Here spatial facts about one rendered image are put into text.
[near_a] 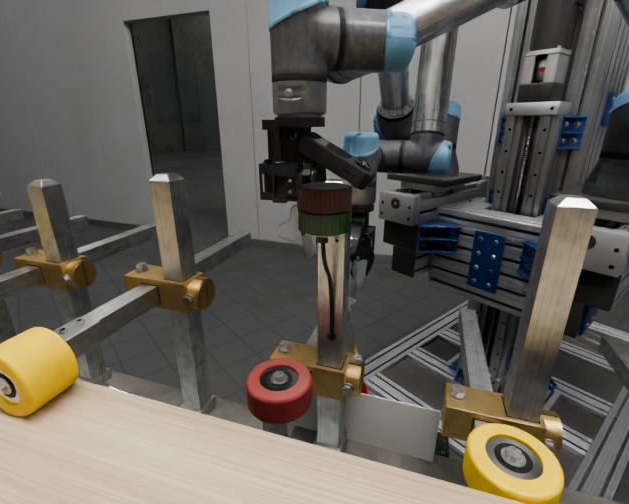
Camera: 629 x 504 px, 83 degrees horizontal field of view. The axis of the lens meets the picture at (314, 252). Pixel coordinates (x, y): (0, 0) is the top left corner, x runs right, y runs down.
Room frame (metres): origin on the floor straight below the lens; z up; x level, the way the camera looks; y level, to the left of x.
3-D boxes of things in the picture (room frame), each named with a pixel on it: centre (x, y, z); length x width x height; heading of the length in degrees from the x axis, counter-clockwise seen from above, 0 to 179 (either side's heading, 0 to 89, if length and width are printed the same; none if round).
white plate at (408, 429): (0.45, -0.06, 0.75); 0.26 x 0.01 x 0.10; 72
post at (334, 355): (0.44, -0.03, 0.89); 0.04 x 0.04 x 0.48; 72
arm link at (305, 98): (0.53, 0.02, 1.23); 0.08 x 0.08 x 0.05
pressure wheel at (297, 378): (0.35, 0.04, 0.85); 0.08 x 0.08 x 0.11
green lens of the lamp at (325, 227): (0.39, -0.01, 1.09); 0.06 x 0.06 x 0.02
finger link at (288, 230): (0.52, 0.03, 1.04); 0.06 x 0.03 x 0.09; 72
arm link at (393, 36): (0.57, -0.07, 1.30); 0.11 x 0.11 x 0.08; 12
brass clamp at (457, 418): (0.36, -0.24, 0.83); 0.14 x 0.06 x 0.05; 72
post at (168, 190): (0.51, 0.21, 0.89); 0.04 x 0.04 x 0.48; 72
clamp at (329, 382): (0.44, 0.00, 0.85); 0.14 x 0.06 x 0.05; 72
